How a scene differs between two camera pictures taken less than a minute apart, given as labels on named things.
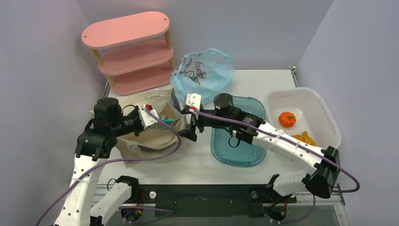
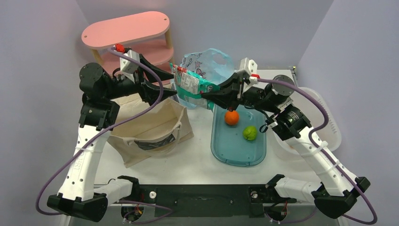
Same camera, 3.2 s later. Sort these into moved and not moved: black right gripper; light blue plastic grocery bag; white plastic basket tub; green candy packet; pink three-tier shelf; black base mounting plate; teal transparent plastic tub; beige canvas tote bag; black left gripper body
Moved: green candy packet; black left gripper body; black right gripper
Not moved: beige canvas tote bag; light blue plastic grocery bag; teal transparent plastic tub; pink three-tier shelf; black base mounting plate; white plastic basket tub
